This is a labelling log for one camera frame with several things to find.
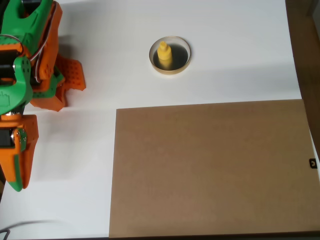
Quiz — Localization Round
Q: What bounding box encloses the brown fibreboard sheet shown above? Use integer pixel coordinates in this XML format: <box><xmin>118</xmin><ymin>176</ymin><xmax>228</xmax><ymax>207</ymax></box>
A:
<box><xmin>109</xmin><ymin>99</ymin><xmax>315</xmax><ymax>238</ymax></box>

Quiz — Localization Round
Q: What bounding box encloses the grey cable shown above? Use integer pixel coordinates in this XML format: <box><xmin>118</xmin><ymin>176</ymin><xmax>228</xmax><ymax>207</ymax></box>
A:
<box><xmin>0</xmin><ymin>219</ymin><xmax>61</xmax><ymax>240</ymax></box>

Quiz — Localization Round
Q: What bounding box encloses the small yellow plastic piece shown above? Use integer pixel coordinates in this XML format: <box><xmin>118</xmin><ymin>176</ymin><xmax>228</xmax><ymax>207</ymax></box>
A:
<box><xmin>156</xmin><ymin>41</ymin><xmax>173</xmax><ymax>70</ymax></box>

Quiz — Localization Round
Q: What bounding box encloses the white red black servo cable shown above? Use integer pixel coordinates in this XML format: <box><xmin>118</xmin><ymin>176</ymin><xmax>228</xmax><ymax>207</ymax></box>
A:
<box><xmin>29</xmin><ymin>2</ymin><xmax>57</xmax><ymax>84</ymax></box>

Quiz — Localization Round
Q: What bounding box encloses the orange robot base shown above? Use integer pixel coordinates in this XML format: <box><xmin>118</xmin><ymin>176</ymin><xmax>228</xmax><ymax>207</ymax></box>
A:
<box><xmin>31</xmin><ymin>55</ymin><xmax>87</xmax><ymax>112</ymax></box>

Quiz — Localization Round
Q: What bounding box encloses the round dish with dark bottom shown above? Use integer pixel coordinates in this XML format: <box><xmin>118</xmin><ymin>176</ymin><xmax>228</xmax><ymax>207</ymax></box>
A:
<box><xmin>149</xmin><ymin>36</ymin><xmax>193</xmax><ymax>76</ymax></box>

